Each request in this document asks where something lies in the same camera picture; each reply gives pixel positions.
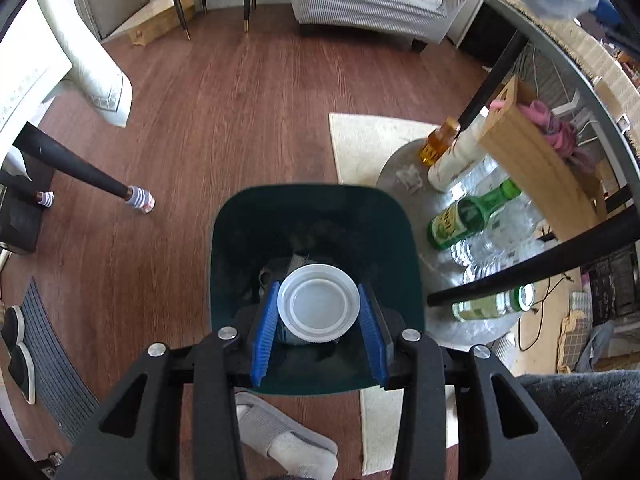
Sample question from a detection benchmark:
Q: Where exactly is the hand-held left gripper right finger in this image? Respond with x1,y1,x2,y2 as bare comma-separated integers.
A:
357,284,583,480

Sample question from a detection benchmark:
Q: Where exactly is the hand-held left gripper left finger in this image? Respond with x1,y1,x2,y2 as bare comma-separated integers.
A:
55,280,282,480

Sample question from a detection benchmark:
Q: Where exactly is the white plastic lid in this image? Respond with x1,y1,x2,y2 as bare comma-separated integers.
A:
276,263,361,344

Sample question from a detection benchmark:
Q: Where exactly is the dark green trash bin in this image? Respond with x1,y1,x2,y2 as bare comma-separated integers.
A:
208,183,427,397

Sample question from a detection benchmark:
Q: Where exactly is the grey round table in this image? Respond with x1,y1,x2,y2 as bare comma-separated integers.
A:
375,0,640,357

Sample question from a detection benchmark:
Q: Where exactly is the grey slipper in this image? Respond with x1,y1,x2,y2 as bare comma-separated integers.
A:
234,391,340,480

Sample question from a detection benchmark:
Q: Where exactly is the clear bottle with green cap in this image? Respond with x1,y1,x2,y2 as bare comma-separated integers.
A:
452,283,537,322

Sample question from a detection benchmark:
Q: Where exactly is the clear plastic bottle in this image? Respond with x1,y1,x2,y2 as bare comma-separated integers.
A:
452,156,503,197
470,195,547,257
450,237,557,287

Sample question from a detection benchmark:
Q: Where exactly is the green glass bottle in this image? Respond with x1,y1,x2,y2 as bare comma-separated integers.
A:
426,178,523,252

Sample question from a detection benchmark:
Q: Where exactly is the crumpled clear plastic wrap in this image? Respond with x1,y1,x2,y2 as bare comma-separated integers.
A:
397,164,424,193

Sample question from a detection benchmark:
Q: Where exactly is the white plastic bottle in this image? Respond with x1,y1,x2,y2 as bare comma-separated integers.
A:
427,107,492,192

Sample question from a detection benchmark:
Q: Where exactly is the cream rug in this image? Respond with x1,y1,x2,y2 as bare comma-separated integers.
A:
328,112,462,477

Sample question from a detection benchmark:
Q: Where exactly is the wicker basket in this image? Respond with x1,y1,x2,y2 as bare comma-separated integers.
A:
557,291,594,374

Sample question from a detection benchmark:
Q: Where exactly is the amber liquid bottle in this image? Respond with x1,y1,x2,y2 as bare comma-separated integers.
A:
419,116,462,167

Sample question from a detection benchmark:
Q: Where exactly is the grey striped doormat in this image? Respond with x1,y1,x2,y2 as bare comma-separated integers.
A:
19,277,102,432

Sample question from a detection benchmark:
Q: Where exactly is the person's dark grey trouser leg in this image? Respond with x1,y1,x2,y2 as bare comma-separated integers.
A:
516,369,640,480

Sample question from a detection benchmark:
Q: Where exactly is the light wooden box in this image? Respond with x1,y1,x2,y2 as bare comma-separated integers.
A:
477,75,609,243

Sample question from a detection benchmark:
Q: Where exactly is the black crate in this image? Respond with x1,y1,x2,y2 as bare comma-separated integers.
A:
581,247,640,319

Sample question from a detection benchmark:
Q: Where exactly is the black shoe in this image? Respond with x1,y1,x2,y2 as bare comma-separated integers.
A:
7,342,37,406
0,305,26,347

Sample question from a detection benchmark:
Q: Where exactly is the black table leg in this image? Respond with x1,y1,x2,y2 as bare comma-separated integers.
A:
11,122,132,202

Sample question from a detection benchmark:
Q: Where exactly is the pink cloth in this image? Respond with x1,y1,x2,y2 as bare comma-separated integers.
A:
489,100,599,172

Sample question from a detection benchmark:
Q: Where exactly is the pale green patterned tablecloth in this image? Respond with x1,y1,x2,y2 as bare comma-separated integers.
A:
0,0,134,137

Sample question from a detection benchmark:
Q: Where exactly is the flat cardboard piece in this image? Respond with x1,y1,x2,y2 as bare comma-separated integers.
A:
128,0,196,47

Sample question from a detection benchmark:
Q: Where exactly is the grey armchair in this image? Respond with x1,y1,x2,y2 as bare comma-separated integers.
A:
291,0,476,52

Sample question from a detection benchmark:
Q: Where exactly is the cabinet with beige lace cloth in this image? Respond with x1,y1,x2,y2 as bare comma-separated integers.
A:
467,0,640,161

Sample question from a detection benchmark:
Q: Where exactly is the black cable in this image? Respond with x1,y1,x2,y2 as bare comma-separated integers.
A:
517,272,574,352

